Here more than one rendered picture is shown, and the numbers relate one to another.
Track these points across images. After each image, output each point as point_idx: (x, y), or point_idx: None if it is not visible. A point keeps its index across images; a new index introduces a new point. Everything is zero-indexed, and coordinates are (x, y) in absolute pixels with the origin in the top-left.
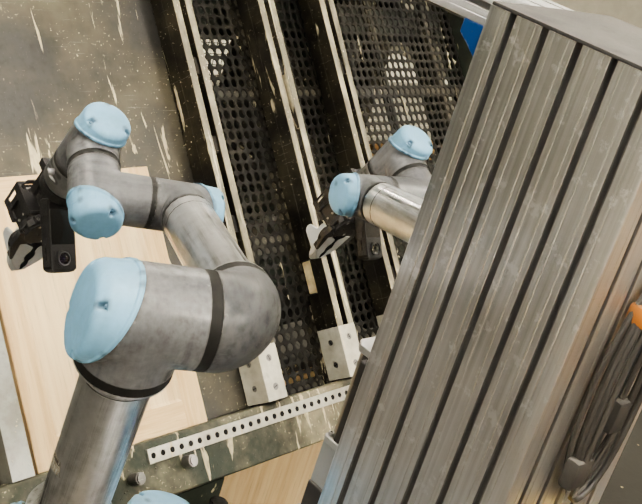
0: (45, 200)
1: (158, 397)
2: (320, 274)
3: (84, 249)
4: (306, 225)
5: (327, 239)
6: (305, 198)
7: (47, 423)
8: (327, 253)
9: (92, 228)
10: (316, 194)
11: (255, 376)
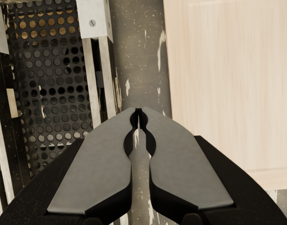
0: None
1: (210, 10)
2: (2, 103)
3: (254, 134)
4: (12, 150)
5: (219, 190)
6: (11, 177)
7: None
8: (117, 118)
9: None
10: None
11: (106, 10)
